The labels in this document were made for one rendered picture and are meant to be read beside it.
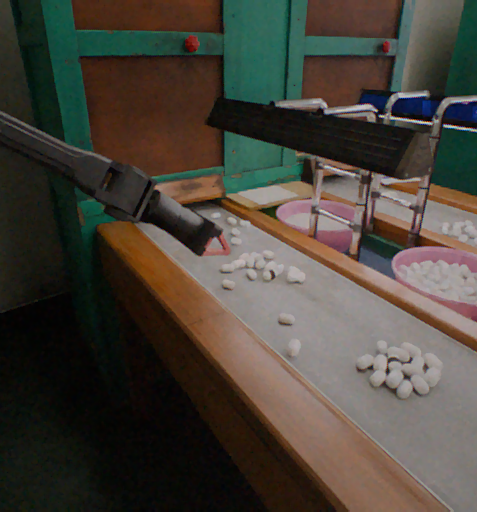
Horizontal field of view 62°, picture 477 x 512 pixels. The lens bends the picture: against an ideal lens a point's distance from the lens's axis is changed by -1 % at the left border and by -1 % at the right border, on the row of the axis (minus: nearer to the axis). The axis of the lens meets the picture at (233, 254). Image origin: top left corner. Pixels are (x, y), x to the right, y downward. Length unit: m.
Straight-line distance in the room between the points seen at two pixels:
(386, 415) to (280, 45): 1.16
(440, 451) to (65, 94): 1.08
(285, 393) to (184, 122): 0.91
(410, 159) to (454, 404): 0.38
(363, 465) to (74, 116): 1.01
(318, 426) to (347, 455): 0.05
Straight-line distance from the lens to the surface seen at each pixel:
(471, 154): 3.54
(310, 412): 0.61
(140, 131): 1.24
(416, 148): 0.67
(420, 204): 1.18
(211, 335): 0.73
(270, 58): 1.45
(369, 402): 0.68
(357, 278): 0.95
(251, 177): 1.45
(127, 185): 0.66
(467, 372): 0.79
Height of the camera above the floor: 1.21
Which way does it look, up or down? 27 degrees down
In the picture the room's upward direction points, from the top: straight up
